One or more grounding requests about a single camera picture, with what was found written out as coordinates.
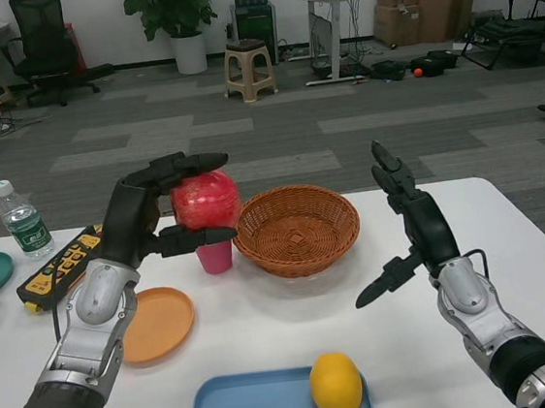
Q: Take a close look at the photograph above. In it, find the large black bag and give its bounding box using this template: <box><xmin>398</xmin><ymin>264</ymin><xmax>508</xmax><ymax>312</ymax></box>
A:
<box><xmin>407</xmin><ymin>47</ymin><xmax>461</xmax><ymax>79</ymax></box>

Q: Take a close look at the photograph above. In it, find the clear water bottle green label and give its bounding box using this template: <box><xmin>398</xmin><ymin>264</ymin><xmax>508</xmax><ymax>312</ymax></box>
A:
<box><xmin>0</xmin><ymin>174</ymin><xmax>58</xmax><ymax>266</ymax></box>

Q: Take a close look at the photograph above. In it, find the small black bag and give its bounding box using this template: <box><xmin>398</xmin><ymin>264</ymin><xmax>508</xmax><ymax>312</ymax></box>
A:
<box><xmin>369</xmin><ymin>57</ymin><xmax>407</xmax><ymax>83</ymax></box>

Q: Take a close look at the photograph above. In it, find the brown wicker basket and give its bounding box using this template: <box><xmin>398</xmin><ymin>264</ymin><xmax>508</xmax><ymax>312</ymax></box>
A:
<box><xmin>227</xmin><ymin>178</ymin><xmax>367</xmax><ymax>286</ymax></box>

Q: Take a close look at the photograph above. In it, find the large cardboard box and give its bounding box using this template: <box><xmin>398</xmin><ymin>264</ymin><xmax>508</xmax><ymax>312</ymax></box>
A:
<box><xmin>416</xmin><ymin>0</ymin><xmax>486</xmax><ymax>46</ymax></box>

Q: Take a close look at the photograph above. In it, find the yellow black remote controller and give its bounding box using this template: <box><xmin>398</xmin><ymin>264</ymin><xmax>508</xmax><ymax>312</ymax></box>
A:
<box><xmin>11</xmin><ymin>224</ymin><xmax>113</xmax><ymax>315</ymax></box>

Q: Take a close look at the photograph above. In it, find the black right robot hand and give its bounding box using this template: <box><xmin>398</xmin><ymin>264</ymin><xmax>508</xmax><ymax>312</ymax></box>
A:
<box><xmin>337</xmin><ymin>132</ymin><xmax>466</xmax><ymax>310</ymax></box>

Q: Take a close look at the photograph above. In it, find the beige plastic stool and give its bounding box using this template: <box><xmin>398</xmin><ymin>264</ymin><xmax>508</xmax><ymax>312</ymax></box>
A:
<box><xmin>218</xmin><ymin>36</ymin><xmax>281</xmax><ymax>106</ymax></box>

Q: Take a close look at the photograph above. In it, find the black office chair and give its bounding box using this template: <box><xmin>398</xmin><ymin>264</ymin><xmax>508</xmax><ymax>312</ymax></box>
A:
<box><xmin>0</xmin><ymin>0</ymin><xmax>119</xmax><ymax>113</ymax></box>

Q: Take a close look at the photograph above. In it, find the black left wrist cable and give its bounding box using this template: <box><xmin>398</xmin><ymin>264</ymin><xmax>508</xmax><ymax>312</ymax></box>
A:
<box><xmin>51</xmin><ymin>303</ymin><xmax>67</xmax><ymax>345</ymax></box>

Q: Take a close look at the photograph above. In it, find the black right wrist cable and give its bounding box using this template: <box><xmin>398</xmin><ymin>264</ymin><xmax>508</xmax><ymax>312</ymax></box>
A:
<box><xmin>462</xmin><ymin>248</ymin><xmax>491</xmax><ymax>287</ymax></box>

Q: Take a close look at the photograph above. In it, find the red apple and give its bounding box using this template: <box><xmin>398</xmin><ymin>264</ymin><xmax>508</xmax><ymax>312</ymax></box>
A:
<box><xmin>167</xmin><ymin>166</ymin><xmax>244</xmax><ymax>234</ymax></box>

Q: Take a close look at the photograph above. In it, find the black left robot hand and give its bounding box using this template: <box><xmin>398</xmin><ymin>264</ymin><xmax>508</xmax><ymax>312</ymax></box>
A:
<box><xmin>85</xmin><ymin>145</ymin><xmax>243</xmax><ymax>277</ymax></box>

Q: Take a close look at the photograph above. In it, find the black green computer case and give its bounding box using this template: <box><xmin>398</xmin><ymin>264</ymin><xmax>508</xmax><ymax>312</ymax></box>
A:
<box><xmin>230</xmin><ymin>0</ymin><xmax>282</xmax><ymax>70</ymax></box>

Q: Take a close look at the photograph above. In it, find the potted plant white pot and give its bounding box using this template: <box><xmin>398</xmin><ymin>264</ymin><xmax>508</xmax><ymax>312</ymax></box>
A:
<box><xmin>122</xmin><ymin>0</ymin><xmax>224</xmax><ymax>81</ymax></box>

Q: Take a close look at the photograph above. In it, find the black folding lounge chair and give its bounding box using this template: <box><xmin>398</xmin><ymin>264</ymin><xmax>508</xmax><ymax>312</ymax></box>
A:
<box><xmin>454</xmin><ymin>0</ymin><xmax>545</xmax><ymax>74</ymax></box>

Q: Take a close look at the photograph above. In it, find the white standing desk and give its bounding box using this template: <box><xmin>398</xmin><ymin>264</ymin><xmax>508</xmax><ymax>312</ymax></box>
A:
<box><xmin>283</xmin><ymin>0</ymin><xmax>382</xmax><ymax>89</ymax></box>

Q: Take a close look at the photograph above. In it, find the pink plastic cup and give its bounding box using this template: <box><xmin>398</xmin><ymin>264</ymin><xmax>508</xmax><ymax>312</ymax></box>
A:
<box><xmin>194</xmin><ymin>239</ymin><xmax>237</xmax><ymax>277</ymax></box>

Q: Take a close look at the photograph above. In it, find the clear glass plate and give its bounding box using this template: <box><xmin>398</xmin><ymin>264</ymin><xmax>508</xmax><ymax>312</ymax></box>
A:
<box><xmin>264</xmin><ymin>258</ymin><xmax>356</xmax><ymax>303</ymax></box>

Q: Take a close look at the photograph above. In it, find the yellow lemon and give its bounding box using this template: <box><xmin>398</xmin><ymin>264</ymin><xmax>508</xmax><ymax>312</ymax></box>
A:
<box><xmin>306</xmin><ymin>349</ymin><xmax>366</xmax><ymax>408</ymax></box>

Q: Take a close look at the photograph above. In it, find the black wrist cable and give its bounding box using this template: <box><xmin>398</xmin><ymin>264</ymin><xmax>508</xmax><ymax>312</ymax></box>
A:
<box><xmin>462</xmin><ymin>248</ymin><xmax>491</xmax><ymax>287</ymax></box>
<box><xmin>51</xmin><ymin>303</ymin><xmax>67</xmax><ymax>345</ymax></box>

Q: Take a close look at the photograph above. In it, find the orange plastic plate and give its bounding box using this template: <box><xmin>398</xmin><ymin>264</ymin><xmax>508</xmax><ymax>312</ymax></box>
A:
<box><xmin>114</xmin><ymin>283</ymin><xmax>201</xmax><ymax>368</ymax></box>

